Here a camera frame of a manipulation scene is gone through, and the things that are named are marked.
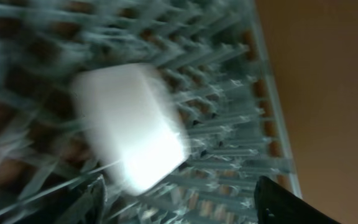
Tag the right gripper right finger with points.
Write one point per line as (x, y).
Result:
(276, 205)

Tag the grey dishwasher rack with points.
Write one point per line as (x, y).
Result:
(210, 54)

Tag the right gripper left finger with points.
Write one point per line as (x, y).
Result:
(84, 204)

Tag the pink bowl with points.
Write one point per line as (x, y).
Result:
(131, 124)

